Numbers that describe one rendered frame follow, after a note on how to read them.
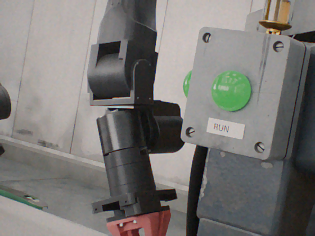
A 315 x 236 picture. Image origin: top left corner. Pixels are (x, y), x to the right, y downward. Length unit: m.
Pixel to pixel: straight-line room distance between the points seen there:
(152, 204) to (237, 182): 0.25
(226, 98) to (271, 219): 0.11
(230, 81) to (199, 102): 0.04
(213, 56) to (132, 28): 0.31
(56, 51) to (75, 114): 0.84
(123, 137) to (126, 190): 0.06
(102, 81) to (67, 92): 6.71
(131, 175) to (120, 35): 0.17
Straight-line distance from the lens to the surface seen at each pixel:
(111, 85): 0.76
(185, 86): 0.48
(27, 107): 7.91
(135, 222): 0.74
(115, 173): 0.75
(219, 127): 0.46
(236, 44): 0.46
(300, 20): 0.73
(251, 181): 0.50
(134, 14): 0.77
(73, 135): 7.37
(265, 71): 0.45
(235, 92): 0.44
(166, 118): 0.81
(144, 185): 0.75
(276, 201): 0.49
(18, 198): 5.60
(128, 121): 0.76
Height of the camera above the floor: 1.28
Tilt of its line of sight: 3 degrees down
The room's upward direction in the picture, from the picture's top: 10 degrees clockwise
